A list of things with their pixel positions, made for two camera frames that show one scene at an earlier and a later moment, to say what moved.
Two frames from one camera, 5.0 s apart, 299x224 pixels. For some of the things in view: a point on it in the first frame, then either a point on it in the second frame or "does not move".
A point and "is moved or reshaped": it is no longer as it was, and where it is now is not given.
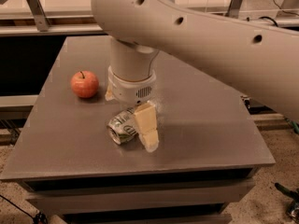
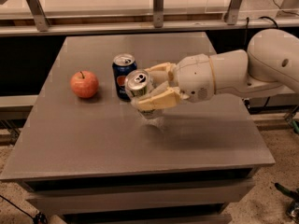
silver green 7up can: (122, 127) is moved or reshaped
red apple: (84, 85) does not move
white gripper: (131, 91) to (193, 77)
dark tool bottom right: (292, 208) does not move
